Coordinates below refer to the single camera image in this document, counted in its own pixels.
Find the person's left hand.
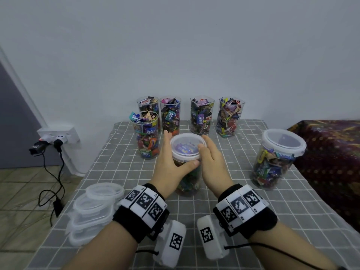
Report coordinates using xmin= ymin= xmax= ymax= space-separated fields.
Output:
xmin=151 ymin=130 xmax=201 ymax=199

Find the person's right hand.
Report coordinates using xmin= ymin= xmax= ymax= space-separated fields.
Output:
xmin=198 ymin=135 xmax=235 ymax=197

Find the small transparent plastic jar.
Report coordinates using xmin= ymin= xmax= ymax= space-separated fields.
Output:
xmin=216 ymin=97 xmax=245 ymax=138
xmin=136 ymin=96 xmax=160 ymax=114
xmin=189 ymin=97 xmax=215 ymax=136

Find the tall transparent plastic jar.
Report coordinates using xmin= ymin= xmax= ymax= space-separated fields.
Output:
xmin=160 ymin=97 xmax=182 ymax=136

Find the person's right forearm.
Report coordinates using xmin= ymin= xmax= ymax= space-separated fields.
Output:
xmin=250 ymin=222 xmax=338 ymax=270

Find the black marker-tagged left wristband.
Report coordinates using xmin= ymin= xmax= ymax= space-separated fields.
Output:
xmin=112 ymin=184 xmax=169 ymax=243

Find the black marker-tagged wristband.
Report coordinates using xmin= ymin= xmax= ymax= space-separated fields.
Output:
xmin=213 ymin=184 xmax=279 ymax=239
xmin=112 ymin=184 xmax=169 ymax=243

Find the black marker-tagged right wristband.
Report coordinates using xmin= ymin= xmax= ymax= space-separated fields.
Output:
xmin=213 ymin=184 xmax=279 ymax=239

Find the dark patterned cloth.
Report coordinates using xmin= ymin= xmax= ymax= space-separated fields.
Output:
xmin=288 ymin=120 xmax=360 ymax=233

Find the black power plug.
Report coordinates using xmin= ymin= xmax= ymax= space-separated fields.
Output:
xmin=29 ymin=139 xmax=64 ymax=156

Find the grey door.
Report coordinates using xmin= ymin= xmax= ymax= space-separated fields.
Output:
xmin=0 ymin=61 xmax=46 ymax=169

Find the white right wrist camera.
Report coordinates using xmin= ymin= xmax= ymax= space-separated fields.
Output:
xmin=197 ymin=214 xmax=230 ymax=260

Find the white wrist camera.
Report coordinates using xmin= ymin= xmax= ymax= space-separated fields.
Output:
xmin=197 ymin=214 xmax=230 ymax=260
xmin=153 ymin=219 xmax=187 ymax=268

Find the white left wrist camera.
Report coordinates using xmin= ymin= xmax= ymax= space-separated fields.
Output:
xmin=153 ymin=219 xmax=187 ymax=268

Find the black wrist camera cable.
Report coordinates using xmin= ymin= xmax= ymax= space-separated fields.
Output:
xmin=225 ymin=241 xmax=333 ymax=270

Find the black power cable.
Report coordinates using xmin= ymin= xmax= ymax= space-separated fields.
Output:
xmin=38 ymin=148 xmax=66 ymax=225

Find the white wall socket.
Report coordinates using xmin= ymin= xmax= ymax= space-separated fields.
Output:
xmin=37 ymin=126 xmax=80 ymax=144

